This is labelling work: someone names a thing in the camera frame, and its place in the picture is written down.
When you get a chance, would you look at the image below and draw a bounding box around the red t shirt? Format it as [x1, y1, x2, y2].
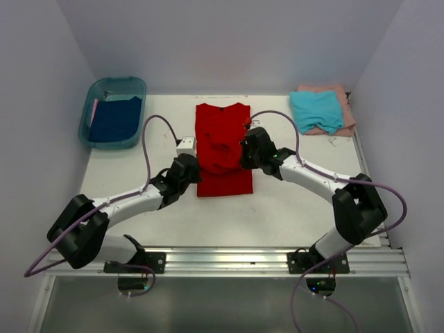
[195, 103, 253, 198]

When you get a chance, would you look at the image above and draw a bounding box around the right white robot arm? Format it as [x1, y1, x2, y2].
[241, 127, 388, 273]

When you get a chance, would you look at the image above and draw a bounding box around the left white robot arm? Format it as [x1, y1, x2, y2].
[46, 153, 201, 273]

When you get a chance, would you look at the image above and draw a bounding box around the folded turquoise t shirt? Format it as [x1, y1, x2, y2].
[289, 90, 344, 135]

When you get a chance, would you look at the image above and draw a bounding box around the dark blue t shirt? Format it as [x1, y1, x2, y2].
[88, 96, 142, 143]

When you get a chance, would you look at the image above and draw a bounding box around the folded pink t shirt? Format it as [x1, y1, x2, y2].
[296, 85, 356, 137]

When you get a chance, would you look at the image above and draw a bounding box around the teal plastic bin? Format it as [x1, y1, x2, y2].
[78, 76, 146, 150]

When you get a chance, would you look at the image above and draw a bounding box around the pink paper in bin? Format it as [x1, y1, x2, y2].
[89, 99, 99, 126]

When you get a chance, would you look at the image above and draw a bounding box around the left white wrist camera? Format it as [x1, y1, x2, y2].
[176, 136, 197, 157]

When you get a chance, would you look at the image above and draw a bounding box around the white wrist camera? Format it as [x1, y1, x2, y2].
[243, 118, 262, 130]
[176, 136, 197, 157]

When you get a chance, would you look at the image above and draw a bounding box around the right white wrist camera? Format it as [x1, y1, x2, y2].
[243, 118, 262, 130]

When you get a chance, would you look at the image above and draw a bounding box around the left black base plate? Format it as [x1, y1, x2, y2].
[103, 252, 167, 274]

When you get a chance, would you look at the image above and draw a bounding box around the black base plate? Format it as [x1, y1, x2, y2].
[287, 248, 350, 275]
[103, 252, 167, 274]

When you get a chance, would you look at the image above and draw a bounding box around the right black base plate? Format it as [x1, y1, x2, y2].
[287, 248, 350, 275]

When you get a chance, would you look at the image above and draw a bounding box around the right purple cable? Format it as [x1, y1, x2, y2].
[249, 110, 409, 333]

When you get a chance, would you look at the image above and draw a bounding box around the aluminium mounting rail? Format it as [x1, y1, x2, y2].
[43, 245, 411, 278]

